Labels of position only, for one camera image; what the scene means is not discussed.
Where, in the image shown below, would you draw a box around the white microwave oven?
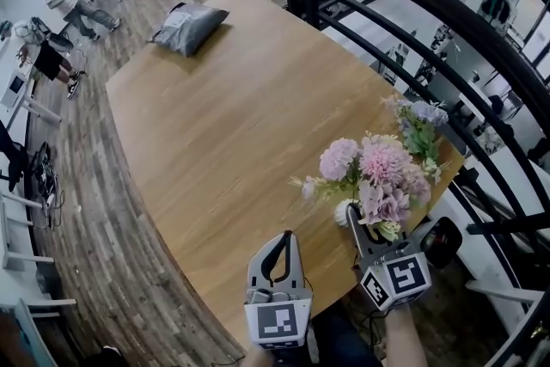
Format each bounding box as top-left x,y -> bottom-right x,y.
0,70 -> 28,108

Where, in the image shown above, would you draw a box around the purple flower bunch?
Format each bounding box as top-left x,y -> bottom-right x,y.
380,94 -> 451,187

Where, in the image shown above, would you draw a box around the person's right forearm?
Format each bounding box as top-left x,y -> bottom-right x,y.
384,307 -> 431,367

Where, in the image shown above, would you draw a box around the white vase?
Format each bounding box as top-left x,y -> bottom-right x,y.
333,198 -> 363,229

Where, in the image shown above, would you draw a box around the wooden table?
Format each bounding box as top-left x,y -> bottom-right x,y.
105,0 -> 466,352

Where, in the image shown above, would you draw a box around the black office chair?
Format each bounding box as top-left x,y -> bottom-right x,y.
0,119 -> 30,193

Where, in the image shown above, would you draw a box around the grey waste bin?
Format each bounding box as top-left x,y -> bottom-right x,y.
419,217 -> 464,271

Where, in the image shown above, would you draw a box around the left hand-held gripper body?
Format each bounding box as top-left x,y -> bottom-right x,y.
243,287 -> 313,352

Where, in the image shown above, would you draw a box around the tangle of black cables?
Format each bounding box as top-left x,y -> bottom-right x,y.
26,140 -> 65,231

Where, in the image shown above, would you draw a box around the grey plastic bag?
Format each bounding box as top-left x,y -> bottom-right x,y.
147,2 -> 230,58

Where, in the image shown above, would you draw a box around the person's dark trousers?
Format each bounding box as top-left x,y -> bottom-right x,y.
309,298 -> 388,367

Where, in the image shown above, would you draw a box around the pink flowers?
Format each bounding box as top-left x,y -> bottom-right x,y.
289,132 -> 433,245

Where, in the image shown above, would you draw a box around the person's left forearm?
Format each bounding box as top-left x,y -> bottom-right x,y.
242,346 -> 276,367

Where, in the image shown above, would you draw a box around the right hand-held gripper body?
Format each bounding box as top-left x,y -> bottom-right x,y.
358,239 -> 432,312

